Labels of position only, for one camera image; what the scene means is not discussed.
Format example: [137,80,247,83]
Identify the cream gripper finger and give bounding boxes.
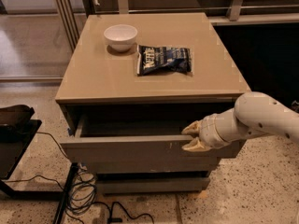
[182,137,211,152]
[181,120,202,137]

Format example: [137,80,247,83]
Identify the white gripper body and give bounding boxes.
[199,113,228,149]

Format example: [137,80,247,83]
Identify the grey top drawer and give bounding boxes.
[62,118,244,164]

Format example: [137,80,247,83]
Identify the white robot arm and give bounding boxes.
[182,91,299,152]

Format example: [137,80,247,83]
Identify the grey three-drawer cabinet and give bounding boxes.
[56,13,249,183]

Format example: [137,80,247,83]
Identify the grey bottom drawer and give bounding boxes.
[96,177,210,194]

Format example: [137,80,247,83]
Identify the dark blue chip bag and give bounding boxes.
[136,45,192,76]

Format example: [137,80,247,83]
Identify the white ceramic bowl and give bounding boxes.
[104,24,138,52]

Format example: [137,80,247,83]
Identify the black stand base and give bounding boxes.
[0,105,78,224]

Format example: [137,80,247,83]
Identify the coiled black cables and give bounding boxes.
[4,131,156,224]

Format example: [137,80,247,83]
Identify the metal railing frame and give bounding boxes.
[54,0,299,48]

